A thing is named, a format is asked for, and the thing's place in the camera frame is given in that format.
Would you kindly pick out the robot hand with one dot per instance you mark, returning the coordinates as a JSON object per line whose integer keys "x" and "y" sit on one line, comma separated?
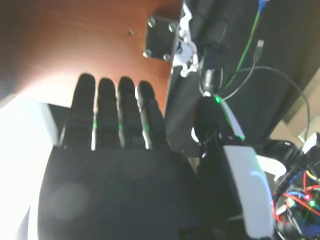
{"x": 120, "y": 195}

